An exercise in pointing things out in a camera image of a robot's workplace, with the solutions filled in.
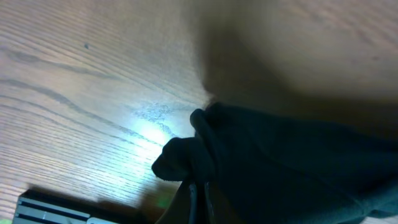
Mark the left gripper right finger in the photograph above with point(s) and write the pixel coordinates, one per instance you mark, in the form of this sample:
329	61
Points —
218	207

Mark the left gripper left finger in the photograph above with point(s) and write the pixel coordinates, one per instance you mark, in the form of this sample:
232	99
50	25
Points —
183	208

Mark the black t-shirt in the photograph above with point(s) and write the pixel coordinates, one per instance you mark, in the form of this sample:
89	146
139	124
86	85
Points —
274	169

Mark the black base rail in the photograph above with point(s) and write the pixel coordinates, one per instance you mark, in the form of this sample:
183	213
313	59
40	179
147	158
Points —
36	207

